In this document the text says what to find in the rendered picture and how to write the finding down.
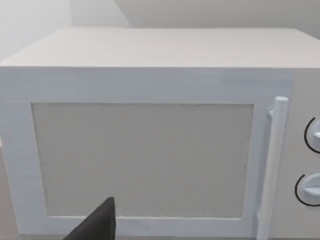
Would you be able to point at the pale microwave oven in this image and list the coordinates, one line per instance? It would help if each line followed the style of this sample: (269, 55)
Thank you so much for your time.
(160, 50)

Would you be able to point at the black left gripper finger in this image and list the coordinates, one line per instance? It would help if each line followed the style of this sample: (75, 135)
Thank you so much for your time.
(100, 222)

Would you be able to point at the pale microwave door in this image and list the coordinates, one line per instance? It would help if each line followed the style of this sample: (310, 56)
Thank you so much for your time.
(142, 160)

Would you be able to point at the pale round microwave knob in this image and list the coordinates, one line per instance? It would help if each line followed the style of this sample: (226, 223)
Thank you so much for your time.
(314, 135)
(310, 190)

